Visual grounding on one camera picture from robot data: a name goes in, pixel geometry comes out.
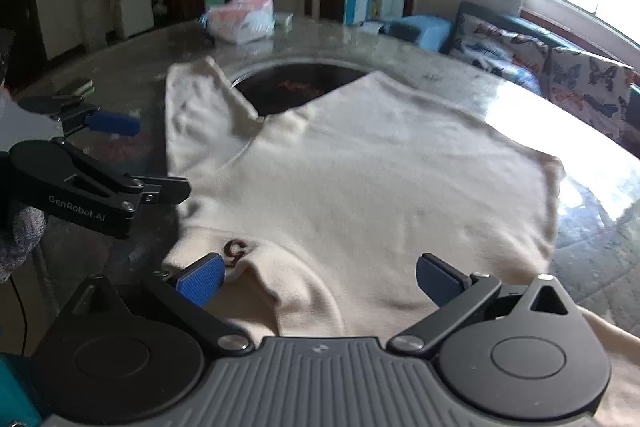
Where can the dark wooden door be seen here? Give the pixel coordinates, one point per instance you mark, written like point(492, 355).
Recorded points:
point(17, 12)

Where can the butterfly pattern sofa cushions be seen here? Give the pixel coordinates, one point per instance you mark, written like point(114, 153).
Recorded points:
point(570, 77)

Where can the person's left hand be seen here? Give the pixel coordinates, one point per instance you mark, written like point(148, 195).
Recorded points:
point(24, 237)

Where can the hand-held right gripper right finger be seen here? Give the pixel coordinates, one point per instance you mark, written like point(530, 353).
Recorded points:
point(436, 279)

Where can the white water dispenser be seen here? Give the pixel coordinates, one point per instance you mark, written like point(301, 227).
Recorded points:
point(90, 7)

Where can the teal object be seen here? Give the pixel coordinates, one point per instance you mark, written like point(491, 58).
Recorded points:
point(15, 392)

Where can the pink white tissue pack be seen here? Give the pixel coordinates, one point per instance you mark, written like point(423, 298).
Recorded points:
point(242, 18)

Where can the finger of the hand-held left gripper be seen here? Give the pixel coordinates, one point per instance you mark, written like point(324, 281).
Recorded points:
point(115, 123)
point(167, 190)

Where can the cream knit sweater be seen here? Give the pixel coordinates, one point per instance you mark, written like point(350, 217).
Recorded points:
point(360, 187)

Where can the small dark flat box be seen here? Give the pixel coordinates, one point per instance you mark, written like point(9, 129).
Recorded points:
point(77, 86)

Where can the small pale box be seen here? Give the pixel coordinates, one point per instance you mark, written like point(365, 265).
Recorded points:
point(284, 20)

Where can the dark sofa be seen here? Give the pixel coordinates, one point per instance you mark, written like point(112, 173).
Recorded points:
point(500, 19)

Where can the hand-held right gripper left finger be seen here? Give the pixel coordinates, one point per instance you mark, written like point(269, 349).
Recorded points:
point(201, 281)

